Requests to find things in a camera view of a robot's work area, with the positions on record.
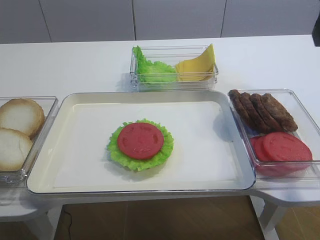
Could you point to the green lettuce pile in bin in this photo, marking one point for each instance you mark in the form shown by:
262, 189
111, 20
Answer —
152, 72

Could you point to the brown meat patty rightmost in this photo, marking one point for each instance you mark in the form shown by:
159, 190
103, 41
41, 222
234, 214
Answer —
279, 112

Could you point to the white table leg left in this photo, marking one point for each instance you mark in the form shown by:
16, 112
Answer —
52, 218

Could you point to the white table leg right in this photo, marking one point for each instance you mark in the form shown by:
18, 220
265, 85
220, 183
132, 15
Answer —
268, 215

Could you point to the white bun half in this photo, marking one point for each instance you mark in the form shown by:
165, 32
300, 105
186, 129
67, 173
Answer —
14, 149
24, 115

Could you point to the clear lettuce and cheese bin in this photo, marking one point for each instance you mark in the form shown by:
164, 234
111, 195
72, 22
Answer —
171, 55

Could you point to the clear bun bin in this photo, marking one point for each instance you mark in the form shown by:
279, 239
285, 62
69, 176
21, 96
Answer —
49, 105

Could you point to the brown meat patty leftmost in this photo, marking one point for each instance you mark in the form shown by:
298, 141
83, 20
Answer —
234, 96

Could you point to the white serving tray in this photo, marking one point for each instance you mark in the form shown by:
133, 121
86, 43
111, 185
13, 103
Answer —
46, 166

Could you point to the white paper tray liner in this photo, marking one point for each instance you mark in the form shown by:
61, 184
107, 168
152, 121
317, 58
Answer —
204, 156

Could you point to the brown meat patty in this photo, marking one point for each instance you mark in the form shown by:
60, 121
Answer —
260, 125
256, 101
279, 112
234, 96

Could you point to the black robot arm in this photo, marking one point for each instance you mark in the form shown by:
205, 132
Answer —
316, 35

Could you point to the white bun half front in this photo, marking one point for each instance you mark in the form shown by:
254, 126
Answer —
14, 149

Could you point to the yellow cheese slices stack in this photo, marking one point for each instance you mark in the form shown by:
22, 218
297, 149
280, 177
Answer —
197, 69

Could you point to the white table leg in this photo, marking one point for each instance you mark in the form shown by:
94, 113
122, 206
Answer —
268, 215
52, 218

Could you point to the clear patty and tomato bin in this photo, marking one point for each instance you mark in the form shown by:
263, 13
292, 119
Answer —
308, 132

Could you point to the red tomato slice leftmost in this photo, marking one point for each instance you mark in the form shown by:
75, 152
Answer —
253, 143

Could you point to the red tomato slice front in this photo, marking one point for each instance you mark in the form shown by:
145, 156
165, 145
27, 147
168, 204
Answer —
140, 140

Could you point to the white bun half rear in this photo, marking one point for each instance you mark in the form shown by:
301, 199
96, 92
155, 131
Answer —
24, 115

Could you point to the green lettuce leaf on tray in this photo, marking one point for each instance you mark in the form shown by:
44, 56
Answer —
141, 165

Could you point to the red tomato slice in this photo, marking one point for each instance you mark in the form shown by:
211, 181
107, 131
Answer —
253, 143
263, 157
140, 140
284, 147

